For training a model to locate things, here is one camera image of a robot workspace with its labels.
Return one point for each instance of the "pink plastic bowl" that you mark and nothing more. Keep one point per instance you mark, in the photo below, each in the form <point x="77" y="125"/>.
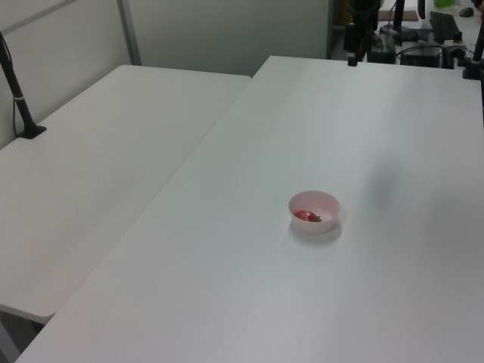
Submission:
<point x="329" y="221"/>

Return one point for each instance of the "red strawberry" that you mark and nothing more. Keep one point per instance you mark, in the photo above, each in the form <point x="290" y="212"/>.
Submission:
<point x="305" y="215"/>

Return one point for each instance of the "black electronics box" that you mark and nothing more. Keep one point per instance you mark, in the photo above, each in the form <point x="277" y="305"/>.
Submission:
<point x="421" y="56"/>

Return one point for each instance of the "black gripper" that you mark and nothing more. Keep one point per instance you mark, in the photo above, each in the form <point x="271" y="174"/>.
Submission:
<point x="355" y="38"/>

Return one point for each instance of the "black computer mouse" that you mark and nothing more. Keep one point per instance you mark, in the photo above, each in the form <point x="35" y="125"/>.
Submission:
<point x="466" y="12"/>

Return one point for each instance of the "black monitor stand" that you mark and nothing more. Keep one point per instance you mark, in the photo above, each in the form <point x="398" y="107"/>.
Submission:
<point x="399" y="30"/>

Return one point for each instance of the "black camera stand clamp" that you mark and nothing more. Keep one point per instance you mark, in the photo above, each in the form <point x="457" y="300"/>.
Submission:
<point x="474" y="64"/>

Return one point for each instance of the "green object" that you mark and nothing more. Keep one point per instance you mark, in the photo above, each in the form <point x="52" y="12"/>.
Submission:
<point x="444" y="3"/>

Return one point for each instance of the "black keyboard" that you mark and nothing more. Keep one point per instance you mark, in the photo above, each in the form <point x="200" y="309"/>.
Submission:
<point x="444" y="24"/>

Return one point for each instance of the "black camera stand with base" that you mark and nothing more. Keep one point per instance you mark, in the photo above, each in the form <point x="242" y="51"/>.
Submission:
<point x="17" y="94"/>

